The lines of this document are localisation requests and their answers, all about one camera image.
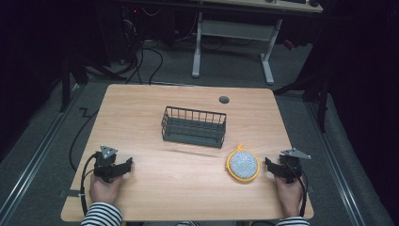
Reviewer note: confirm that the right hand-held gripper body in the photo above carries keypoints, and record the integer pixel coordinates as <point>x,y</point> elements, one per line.
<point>291,163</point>

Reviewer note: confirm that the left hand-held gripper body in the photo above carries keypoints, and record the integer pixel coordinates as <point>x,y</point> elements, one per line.
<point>105,160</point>

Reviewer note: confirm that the person's left hand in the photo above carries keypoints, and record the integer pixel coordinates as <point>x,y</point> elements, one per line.
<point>105,190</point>

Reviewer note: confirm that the person's right hand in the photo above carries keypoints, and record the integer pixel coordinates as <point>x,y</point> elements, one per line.
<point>289,196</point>

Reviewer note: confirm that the black metal stand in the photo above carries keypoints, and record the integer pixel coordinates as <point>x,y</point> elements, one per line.
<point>70,72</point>
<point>316,91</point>

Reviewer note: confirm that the grey table grommet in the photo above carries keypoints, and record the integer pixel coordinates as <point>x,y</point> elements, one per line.
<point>224,100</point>

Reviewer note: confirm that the white-framed desk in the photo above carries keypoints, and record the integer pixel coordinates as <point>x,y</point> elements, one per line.
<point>235,29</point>

